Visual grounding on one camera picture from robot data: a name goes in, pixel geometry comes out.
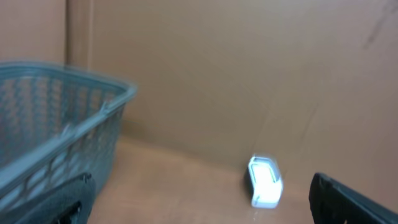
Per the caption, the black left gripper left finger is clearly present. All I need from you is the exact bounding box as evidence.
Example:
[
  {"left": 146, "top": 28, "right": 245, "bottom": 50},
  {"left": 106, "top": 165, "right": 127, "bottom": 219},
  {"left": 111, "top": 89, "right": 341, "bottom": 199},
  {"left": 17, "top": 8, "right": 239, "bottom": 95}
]
[{"left": 1, "top": 172, "right": 96, "bottom": 224}]

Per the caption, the white barcode scanner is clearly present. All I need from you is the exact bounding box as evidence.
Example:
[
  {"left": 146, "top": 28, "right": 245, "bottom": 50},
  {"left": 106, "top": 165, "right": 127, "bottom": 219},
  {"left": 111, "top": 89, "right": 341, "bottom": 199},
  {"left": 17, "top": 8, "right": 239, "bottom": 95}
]
[{"left": 245, "top": 155, "right": 284, "bottom": 209}]

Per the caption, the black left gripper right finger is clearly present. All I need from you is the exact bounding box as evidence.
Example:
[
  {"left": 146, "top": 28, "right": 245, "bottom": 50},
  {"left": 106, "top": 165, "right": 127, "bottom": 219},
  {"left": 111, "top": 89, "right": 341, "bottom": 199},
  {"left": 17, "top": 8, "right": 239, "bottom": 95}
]
[{"left": 308, "top": 172, "right": 397, "bottom": 224}]

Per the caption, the grey plastic mesh basket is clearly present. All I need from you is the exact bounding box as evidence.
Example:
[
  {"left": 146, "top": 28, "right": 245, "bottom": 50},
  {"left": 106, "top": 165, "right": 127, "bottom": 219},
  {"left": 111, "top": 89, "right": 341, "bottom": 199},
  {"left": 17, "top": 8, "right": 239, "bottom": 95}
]
[{"left": 1, "top": 61, "right": 137, "bottom": 212}]

